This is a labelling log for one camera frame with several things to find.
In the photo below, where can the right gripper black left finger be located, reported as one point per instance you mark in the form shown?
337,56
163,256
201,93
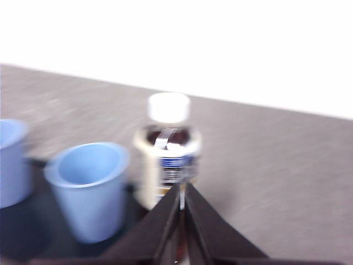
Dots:
143,237

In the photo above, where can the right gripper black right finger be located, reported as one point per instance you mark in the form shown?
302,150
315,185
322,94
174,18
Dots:
215,237

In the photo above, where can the dark brown tea bottle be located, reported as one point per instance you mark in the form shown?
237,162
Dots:
165,154

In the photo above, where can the blue ribbed plastic cup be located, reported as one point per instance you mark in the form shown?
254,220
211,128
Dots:
12,171
88,204

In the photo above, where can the dark blue rectangular tray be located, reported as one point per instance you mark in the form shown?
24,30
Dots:
22,229

